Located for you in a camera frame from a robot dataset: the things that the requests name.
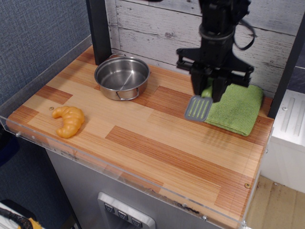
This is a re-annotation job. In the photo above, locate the green folded towel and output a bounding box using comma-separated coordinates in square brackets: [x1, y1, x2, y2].
[205, 84, 263, 136]

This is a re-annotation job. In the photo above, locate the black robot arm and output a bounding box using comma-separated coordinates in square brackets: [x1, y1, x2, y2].
[176, 0, 254, 103]

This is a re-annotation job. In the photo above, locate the grey toy fridge cabinet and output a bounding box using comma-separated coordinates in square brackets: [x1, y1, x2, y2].
[47, 150, 242, 229]

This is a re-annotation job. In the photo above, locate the dark right vertical post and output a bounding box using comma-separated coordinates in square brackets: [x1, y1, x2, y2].
[268, 15, 305, 119]

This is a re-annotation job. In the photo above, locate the white metal cabinet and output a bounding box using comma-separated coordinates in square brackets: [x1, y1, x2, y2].
[261, 90, 305, 193]

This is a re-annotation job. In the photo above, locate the orange toy croissant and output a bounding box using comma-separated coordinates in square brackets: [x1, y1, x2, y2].
[52, 106, 85, 138]

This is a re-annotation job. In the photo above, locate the green and grey toy spatula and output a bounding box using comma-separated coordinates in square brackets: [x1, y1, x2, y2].
[184, 78, 213, 122]

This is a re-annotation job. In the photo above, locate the yellow object bottom left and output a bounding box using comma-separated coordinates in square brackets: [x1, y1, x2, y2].
[29, 218, 43, 229]

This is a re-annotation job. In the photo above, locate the black vertical post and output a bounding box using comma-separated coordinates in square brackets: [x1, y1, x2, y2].
[86, 0, 112, 65]

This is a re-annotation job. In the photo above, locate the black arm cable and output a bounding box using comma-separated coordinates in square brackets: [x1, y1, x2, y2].
[233, 19, 257, 51]

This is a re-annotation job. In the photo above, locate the black braided cable bottom left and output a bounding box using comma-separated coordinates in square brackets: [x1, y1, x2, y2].
[0, 207, 34, 229]

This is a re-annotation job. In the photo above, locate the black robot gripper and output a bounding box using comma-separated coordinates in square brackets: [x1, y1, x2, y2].
[176, 38, 254, 103]

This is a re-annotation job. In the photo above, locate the clear acrylic edge guard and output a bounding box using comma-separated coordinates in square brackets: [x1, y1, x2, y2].
[6, 38, 273, 223]

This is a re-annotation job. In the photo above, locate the stainless steel pot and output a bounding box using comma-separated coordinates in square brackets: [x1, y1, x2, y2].
[94, 56, 150, 101]

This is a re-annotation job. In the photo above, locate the silver dispenser button panel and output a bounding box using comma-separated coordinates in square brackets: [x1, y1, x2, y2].
[97, 192, 156, 229]

